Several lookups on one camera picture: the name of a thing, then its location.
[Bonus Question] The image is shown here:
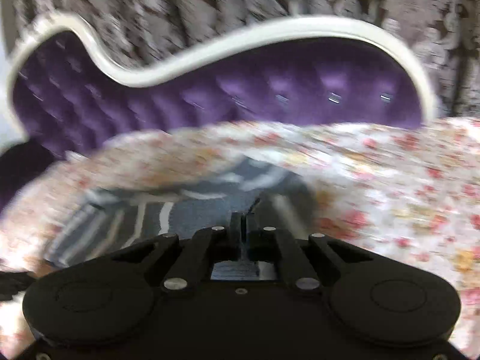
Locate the grey white striped sweater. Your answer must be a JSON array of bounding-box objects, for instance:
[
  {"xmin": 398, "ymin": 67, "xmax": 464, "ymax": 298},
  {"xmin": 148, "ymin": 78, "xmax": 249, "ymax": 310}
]
[{"xmin": 44, "ymin": 158, "xmax": 316, "ymax": 268}]

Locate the floral bed cover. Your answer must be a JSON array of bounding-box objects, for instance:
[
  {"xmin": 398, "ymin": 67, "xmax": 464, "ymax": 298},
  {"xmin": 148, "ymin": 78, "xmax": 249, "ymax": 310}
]
[{"xmin": 1, "ymin": 118, "xmax": 479, "ymax": 357}]

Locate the purple tufted white-framed sofa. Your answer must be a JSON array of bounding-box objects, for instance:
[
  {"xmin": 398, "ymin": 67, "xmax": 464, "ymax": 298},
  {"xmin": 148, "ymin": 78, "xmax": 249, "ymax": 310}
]
[{"xmin": 1, "ymin": 12, "xmax": 438, "ymax": 205}]

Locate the grey damask curtain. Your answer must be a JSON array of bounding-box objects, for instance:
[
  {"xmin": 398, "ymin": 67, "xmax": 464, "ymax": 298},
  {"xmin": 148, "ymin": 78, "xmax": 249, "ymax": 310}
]
[{"xmin": 1, "ymin": 0, "xmax": 479, "ymax": 117}]

